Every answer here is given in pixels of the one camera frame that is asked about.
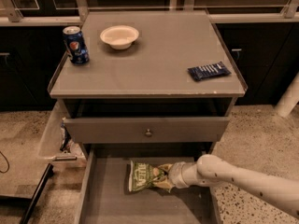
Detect green jalapeno chip bag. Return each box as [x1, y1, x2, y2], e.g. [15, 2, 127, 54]
[128, 161, 170, 192]

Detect metal railing frame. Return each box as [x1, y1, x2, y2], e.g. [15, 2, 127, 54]
[0, 0, 299, 26]

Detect black cable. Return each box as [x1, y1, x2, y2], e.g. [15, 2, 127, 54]
[0, 150, 10, 175]

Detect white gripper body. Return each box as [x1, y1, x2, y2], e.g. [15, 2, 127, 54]
[168, 162, 188, 189]

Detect grey drawer cabinet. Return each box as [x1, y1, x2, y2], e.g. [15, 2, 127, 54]
[50, 11, 247, 157]

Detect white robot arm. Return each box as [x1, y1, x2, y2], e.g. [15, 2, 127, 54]
[160, 154, 299, 218]

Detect black metal floor bar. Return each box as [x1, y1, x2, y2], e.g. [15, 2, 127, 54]
[19, 163, 53, 224]

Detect round metal drawer knob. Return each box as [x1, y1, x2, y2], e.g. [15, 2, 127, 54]
[145, 129, 153, 137]

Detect snack wrappers in bin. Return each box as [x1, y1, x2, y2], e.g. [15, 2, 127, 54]
[60, 118, 82, 156]

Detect blue pepsi can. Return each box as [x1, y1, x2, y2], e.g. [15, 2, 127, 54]
[63, 26, 89, 65]

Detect dark blue snack bar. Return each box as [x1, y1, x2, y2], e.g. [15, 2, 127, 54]
[187, 62, 231, 82]

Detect grey top drawer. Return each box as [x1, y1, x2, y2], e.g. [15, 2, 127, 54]
[64, 117, 229, 144]

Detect clear plastic bin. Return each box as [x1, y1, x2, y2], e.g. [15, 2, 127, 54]
[38, 103, 87, 167]

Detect grey open middle drawer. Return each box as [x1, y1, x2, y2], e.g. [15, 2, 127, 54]
[75, 146, 220, 224]

